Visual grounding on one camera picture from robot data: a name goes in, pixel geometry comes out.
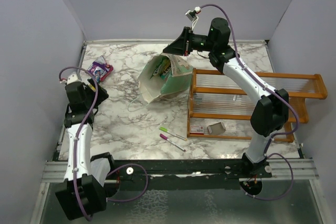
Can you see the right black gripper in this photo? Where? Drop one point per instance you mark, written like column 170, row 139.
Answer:
column 180, row 46

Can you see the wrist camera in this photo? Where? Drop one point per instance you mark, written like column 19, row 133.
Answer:
column 192, row 15
column 73, row 77

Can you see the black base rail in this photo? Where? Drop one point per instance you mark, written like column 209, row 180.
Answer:
column 182, row 174

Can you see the blue candy packet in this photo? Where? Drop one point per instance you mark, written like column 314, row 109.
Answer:
column 97, row 72

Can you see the mint green Fox's candy packet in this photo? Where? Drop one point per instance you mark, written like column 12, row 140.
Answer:
column 163, row 69

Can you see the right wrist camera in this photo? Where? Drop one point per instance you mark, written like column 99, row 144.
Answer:
column 192, row 15

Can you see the green printed paper bag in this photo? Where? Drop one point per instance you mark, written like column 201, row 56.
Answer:
column 152, row 89

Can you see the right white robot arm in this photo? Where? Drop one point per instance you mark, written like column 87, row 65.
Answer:
column 271, row 105

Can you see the purple capped pen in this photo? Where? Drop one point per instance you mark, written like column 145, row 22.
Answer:
column 171, row 142

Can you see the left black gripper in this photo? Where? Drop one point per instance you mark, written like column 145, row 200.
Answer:
column 101, row 96

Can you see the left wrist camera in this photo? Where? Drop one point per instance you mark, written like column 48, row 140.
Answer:
column 73, row 77

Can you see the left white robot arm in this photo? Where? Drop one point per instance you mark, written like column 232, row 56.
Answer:
column 82, row 193

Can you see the small open cardboard box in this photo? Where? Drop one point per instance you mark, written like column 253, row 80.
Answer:
column 217, row 128

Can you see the green capped pen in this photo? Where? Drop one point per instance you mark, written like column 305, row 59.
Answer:
column 172, row 134

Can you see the red white card box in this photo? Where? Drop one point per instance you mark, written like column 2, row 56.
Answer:
column 199, row 130

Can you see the wooden rack with clear rods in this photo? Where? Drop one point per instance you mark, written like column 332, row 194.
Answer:
column 214, row 98

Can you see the purple snack packet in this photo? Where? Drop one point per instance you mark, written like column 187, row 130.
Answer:
column 103, row 64

